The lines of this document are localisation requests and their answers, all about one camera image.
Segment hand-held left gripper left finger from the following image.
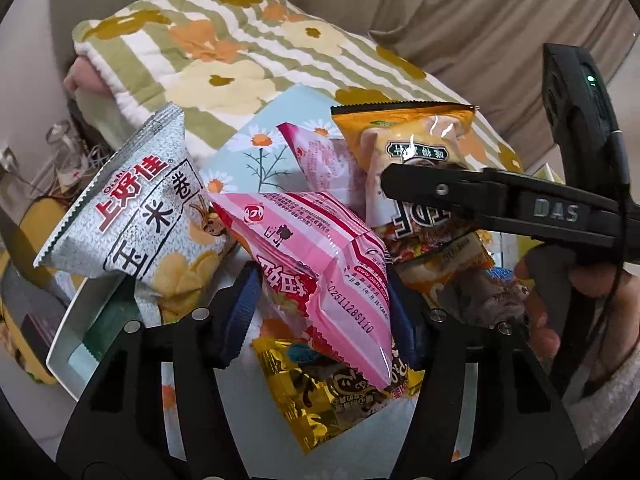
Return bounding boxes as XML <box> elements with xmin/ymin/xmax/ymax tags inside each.
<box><xmin>55</xmin><ymin>260</ymin><xmax>266</xmax><ymax>480</ymax></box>

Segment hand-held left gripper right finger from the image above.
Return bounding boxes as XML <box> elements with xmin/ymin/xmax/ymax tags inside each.
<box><xmin>386</xmin><ymin>269</ymin><xmax>587</xmax><ymax>480</ymax></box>

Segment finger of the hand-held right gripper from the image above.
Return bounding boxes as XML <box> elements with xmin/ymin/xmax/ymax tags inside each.
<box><xmin>381</xmin><ymin>161</ymin><xmax>513</xmax><ymax>235</ymax></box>

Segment orange-yellow snack packet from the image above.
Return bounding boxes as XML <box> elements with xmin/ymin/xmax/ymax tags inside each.
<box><xmin>330</xmin><ymin>101</ymin><xmax>481</xmax><ymax>266</ymax></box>

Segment pink striped snack packet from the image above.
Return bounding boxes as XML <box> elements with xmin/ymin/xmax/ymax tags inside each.
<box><xmin>210</xmin><ymin>191</ymin><xmax>396</xmax><ymax>391</ymax></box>

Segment silver corn roll snack packet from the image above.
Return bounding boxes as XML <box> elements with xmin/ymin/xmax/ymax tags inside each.
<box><xmin>32</xmin><ymin>102</ymin><xmax>238</xmax><ymax>326</ymax></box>

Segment white box with green inside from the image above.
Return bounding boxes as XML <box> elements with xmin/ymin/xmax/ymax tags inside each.
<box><xmin>46</xmin><ymin>162</ymin><xmax>566</xmax><ymax>461</ymax></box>

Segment person's right forearm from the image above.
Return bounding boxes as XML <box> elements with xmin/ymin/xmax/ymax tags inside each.
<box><xmin>565</xmin><ymin>345</ymin><xmax>640</xmax><ymax>441</ymax></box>

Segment person's right hand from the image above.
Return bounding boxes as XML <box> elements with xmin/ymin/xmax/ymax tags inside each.
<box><xmin>514</xmin><ymin>254</ymin><xmax>640</xmax><ymax>393</ymax></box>

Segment small orange snack packet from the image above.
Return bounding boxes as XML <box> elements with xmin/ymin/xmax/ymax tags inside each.
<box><xmin>400</xmin><ymin>232</ymin><xmax>496</xmax><ymax>311</ymax></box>

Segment brown mauve snack packet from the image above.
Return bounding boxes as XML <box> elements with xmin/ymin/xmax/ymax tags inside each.
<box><xmin>440</xmin><ymin>265</ymin><xmax>531</xmax><ymax>331</ymax></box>

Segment gold foil snack packet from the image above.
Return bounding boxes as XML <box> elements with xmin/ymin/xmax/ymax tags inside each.
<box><xmin>251</xmin><ymin>335</ymin><xmax>426</xmax><ymax>456</ymax></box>

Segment pale pink snack packet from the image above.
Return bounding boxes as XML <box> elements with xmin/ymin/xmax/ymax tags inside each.
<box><xmin>276</xmin><ymin>122</ymin><xmax>371</xmax><ymax>211</ymax></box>

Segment beige curtain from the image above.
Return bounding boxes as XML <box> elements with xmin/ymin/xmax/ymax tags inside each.
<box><xmin>280</xmin><ymin>0</ymin><xmax>640</xmax><ymax>171</ymax></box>

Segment light blue daisy cloth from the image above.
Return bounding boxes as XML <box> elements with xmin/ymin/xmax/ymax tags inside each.
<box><xmin>202</xmin><ymin>84</ymin><xmax>371</xmax><ymax>211</ymax></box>

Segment striped floral blanket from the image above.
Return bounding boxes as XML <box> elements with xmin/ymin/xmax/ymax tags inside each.
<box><xmin>72</xmin><ymin>0</ymin><xmax>526</xmax><ymax>176</ymax></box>

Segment pink pillow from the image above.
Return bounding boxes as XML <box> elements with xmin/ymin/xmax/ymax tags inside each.
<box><xmin>64</xmin><ymin>55</ymin><xmax>113</xmax><ymax>98</ymax></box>

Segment tangled white cables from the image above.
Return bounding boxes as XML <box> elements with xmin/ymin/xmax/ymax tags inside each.
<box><xmin>20</xmin><ymin>120</ymin><xmax>108</xmax><ymax>201</ymax></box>

